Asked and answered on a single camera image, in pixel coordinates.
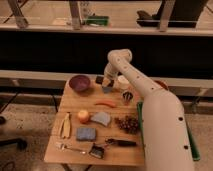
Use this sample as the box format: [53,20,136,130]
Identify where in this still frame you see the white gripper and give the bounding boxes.
[102,65,117,88]

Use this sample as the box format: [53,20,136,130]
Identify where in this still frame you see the dark eraser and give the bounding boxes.
[102,87,113,94]

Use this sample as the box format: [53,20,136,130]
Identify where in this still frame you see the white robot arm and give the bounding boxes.
[104,49,195,171]

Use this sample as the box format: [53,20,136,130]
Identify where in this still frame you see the white plastic cup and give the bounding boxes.
[117,75,130,90]

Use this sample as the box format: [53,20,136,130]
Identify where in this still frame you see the small metal cup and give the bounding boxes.
[122,91,133,105]

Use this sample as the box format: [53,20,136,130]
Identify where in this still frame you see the orange carrot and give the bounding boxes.
[94,100,117,108]

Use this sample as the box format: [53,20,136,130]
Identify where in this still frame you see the purple bowl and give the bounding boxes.
[69,75,91,92]

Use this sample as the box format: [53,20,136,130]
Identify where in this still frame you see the grey cloth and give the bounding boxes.
[91,112,111,126]

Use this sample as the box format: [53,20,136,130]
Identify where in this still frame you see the red yellow apple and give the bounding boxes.
[77,110,90,124]

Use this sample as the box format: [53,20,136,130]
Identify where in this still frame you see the bunch of dark grapes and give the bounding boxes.
[115,116,139,134]

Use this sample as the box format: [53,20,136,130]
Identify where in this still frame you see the orange bowl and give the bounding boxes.
[155,80,169,91]

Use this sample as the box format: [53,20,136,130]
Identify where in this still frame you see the blue sponge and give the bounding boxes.
[76,127,96,141]

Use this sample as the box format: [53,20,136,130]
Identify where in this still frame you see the green box on shelf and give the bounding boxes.
[85,15,109,26]

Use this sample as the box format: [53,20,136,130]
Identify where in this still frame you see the peeled banana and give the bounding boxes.
[59,113,71,138]

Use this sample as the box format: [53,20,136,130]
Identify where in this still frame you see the silver fork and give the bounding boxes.
[55,142,87,155]

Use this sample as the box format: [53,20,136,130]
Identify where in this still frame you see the green tray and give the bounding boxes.
[136,102,200,161]

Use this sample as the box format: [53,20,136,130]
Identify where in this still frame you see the black handled spatula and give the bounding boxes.
[89,138,137,159]

